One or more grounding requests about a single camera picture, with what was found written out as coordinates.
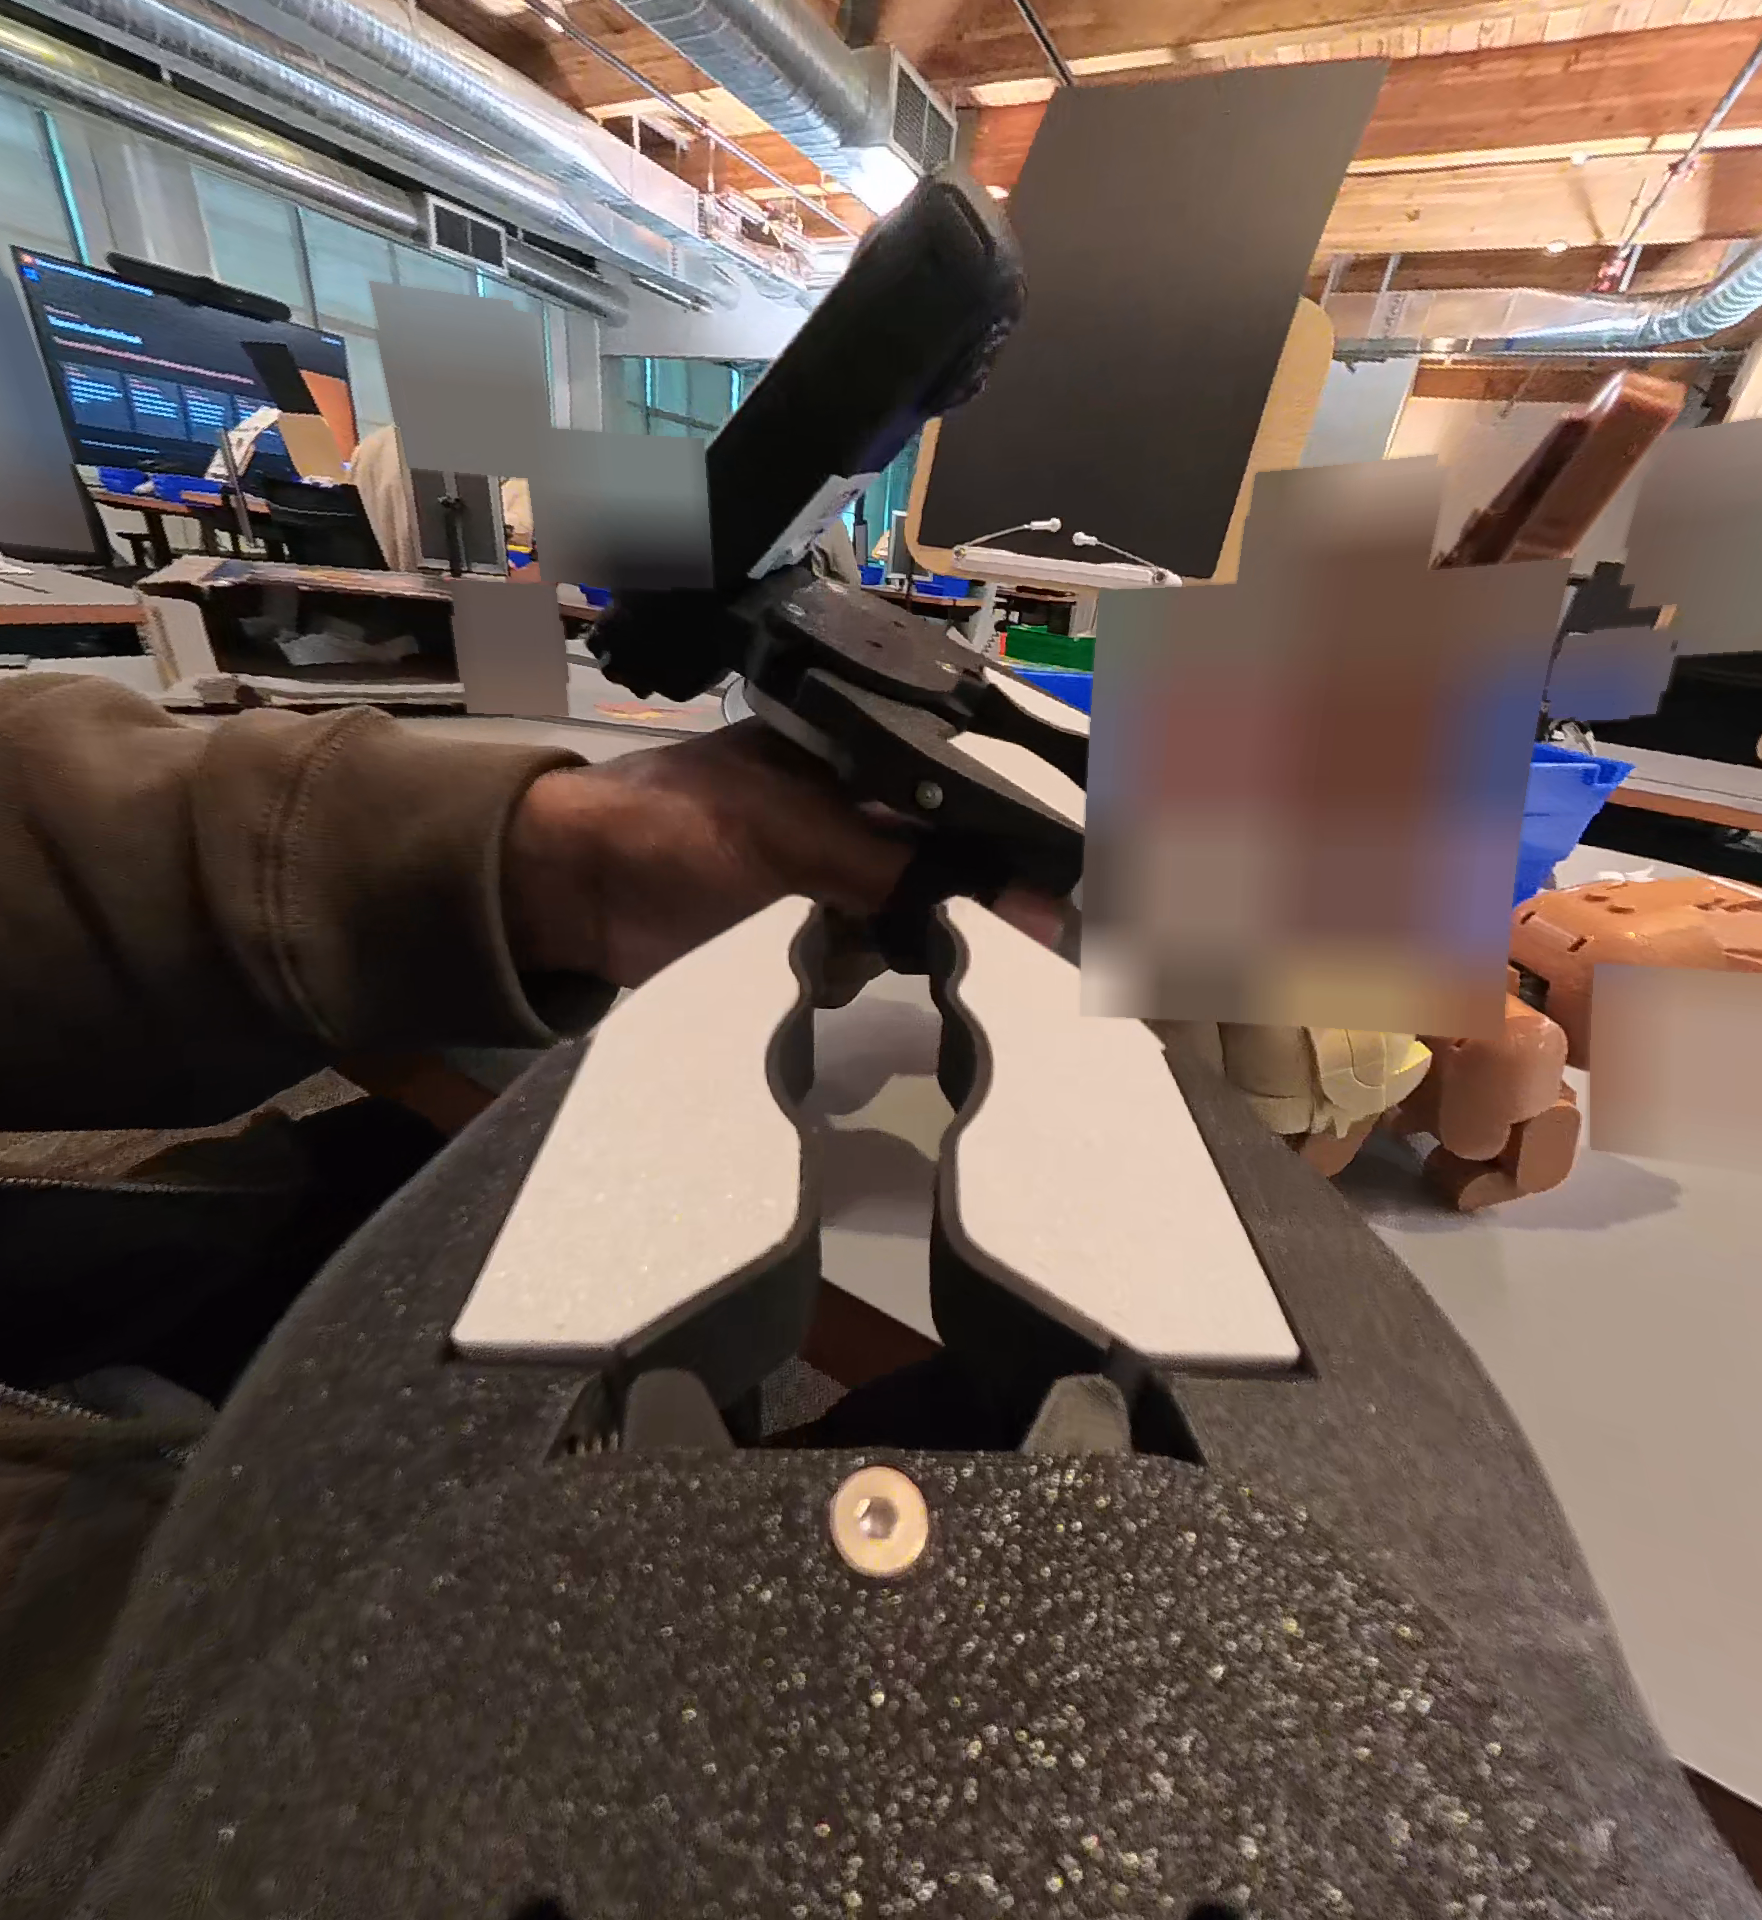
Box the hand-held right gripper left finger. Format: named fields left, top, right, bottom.
left=455, top=897, right=828, bottom=1368

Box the grey desk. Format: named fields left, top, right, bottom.
left=445, top=660, right=1762, bottom=1820

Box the open cardboard box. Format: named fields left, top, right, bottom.
left=144, top=553, right=571, bottom=716

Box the blue plastic bin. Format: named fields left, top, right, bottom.
left=1515, top=742, right=1635, bottom=906

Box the black board book stand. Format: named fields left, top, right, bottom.
left=904, top=56, right=1390, bottom=591

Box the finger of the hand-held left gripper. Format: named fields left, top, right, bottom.
left=991, top=664, right=1094, bottom=741
left=947, top=730, right=1094, bottom=831

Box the large computer monitor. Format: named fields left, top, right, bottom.
left=10, top=244, right=362, bottom=485

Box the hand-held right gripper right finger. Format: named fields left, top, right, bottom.
left=930, top=897, right=1303, bottom=1369

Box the long wooden table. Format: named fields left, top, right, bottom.
left=1590, top=738, right=1762, bottom=853

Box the person's left hand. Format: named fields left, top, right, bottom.
left=507, top=723, right=1087, bottom=1005

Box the brown brick toy body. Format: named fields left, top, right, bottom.
left=1218, top=874, right=1762, bottom=1214

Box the silver ventilation duct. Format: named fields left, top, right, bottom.
left=0, top=0, right=963, bottom=309
left=1336, top=187, right=1762, bottom=366

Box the person's left forearm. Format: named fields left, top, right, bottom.
left=0, top=645, right=594, bottom=1137

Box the black office chair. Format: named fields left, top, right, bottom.
left=242, top=478, right=392, bottom=575

